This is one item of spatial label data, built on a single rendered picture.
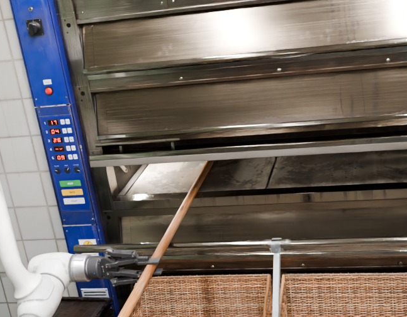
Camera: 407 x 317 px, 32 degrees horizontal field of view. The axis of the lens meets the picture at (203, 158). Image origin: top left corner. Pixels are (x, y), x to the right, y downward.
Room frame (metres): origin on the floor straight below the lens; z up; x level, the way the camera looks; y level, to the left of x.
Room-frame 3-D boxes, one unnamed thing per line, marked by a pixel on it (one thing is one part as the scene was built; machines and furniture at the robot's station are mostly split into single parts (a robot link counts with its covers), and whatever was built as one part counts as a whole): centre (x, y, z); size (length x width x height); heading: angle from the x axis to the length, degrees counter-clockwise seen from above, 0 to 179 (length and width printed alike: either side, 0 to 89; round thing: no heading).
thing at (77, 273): (2.08, 0.44, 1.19); 0.09 x 0.06 x 0.09; 164
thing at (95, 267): (2.06, 0.37, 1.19); 0.09 x 0.07 x 0.08; 74
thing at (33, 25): (2.63, 0.54, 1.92); 0.06 x 0.04 x 0.11; 74
